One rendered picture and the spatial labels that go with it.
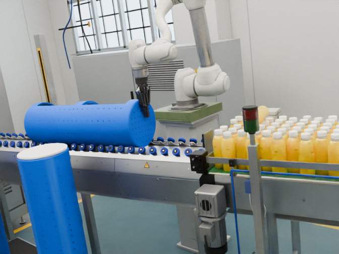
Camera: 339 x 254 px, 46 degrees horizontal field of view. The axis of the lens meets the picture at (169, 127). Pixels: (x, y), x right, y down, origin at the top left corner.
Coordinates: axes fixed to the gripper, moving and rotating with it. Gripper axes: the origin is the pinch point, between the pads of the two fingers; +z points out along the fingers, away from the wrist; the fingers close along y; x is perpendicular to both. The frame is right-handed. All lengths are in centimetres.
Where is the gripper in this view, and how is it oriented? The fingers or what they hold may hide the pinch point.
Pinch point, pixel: (146, 111)
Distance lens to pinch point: 235.6
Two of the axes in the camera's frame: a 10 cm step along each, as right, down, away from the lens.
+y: 5.0, -2.6, 8.2
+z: 1.3, 9.7, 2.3
